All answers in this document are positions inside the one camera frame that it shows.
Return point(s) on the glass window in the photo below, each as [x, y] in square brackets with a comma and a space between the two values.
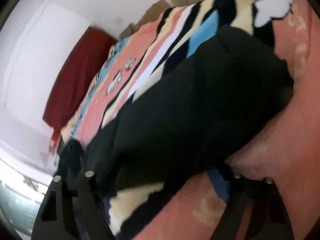
[20, 205]

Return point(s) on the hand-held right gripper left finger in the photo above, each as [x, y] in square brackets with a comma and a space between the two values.
[87, 205]

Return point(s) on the printed cartoon blanket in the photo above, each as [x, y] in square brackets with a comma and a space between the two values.
[275, 155]

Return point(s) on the dark red headboard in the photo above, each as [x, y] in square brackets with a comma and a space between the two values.
[75, 80]

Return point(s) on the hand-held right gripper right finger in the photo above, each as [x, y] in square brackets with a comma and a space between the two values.
[218, 185]

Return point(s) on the black jacket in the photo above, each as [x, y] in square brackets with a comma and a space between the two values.
[187, 100]

